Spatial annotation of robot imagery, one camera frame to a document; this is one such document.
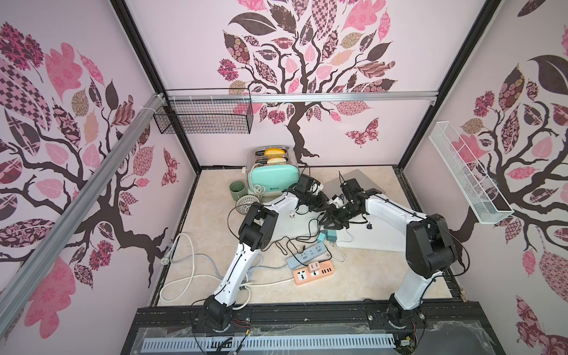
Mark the light blue strip cable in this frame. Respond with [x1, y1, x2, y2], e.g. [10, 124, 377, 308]
[170, 252, 289, 285]

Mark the right white laptop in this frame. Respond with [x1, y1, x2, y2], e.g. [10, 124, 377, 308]
[337, 213, 408, 252]

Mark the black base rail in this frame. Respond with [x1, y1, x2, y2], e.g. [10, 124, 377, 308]
[121, 299, 504, 354]

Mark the black wire basket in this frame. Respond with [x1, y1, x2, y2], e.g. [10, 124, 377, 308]
[154, 87, 254, 135]

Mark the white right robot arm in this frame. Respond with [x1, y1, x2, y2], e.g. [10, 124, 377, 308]
[326, 178, 457, 329]

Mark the black charging cable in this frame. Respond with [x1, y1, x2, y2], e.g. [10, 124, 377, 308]
[261, 208, 325, 267]

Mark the white wire shelf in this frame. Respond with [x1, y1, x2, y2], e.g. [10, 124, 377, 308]
[429, 121, 514, 224]

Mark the front orange bread slice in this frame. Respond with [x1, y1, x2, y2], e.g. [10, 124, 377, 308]
[267, 156, 288, 164]

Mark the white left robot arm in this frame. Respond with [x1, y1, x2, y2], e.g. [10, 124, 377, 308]
[204, 174, 327, 331]

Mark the mint green toaster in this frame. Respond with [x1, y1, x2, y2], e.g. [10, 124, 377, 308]
[246, 145, 300, 197]

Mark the grey power strip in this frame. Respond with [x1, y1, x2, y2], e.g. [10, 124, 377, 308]
[286, 242, 328, 270]

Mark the pink charger on orange strip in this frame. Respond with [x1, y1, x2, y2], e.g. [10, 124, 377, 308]
[308, 262, 320, 272]

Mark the white usb cable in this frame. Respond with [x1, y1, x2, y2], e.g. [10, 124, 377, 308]
[330, 228, 356, 263]

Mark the rear grey laptop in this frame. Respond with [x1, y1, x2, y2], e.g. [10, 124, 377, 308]
[323, 170, 385, 198]

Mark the white vented cable duct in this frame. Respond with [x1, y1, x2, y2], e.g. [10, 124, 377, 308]
[138, 334, 396, 354]

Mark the green ceramic cup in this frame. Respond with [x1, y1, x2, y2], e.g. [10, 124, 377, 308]
[229, 180, 248, 202]

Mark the orange power strip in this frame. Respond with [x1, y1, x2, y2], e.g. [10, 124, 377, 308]
[293, 260, 335, 285]

